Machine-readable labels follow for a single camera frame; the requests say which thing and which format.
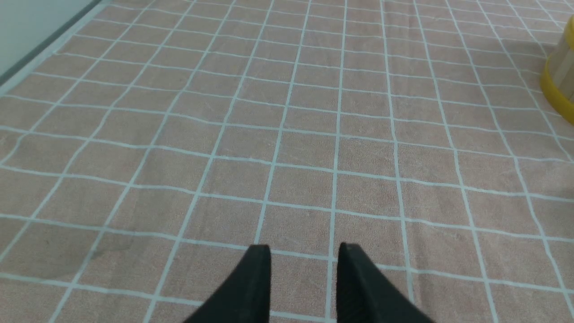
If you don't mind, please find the pink checkered tablecloth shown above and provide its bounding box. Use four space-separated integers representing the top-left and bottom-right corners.
1 0 573 323

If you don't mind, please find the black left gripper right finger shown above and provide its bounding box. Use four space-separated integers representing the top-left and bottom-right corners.
336 243 432 323

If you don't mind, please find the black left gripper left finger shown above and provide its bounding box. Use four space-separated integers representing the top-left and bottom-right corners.
184 244 271 323

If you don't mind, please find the yellow-rimmed bamboo steamer basket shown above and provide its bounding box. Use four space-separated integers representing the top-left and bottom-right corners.
540 16 574 125

